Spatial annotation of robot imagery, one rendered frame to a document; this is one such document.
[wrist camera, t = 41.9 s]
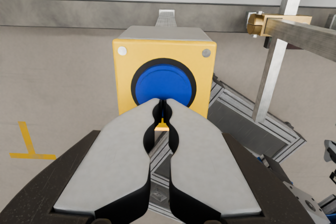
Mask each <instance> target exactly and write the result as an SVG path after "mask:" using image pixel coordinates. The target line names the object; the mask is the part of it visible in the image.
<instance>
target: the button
mask: <svg viewBox="0 0 336 224"><path fill-rule="evenodd" d="M135 95H136V98H137V101H138V103H139V104H140V105H141V104H143V103H145V102H147V101H149V100H151V99H153V98H157V99H160V100H167V99H174V100H176V101H177V102H179V103H181V104H182V105H184V106H187V105H188V103H189V101H190V99H191V96H192V87H191V83H190V80H189V78H188V76H187V75H186V74H185V73H184V72H183V71H182V70H181V69H180V68H178V67H176V66H174V65H171V64H156V65H153V66H151V67H149V68H147V69H146V70H145V71H144V72H143V73H142V74H141V75H140V76H139V78H138V81H137V83H136V87H135Z"/></svg>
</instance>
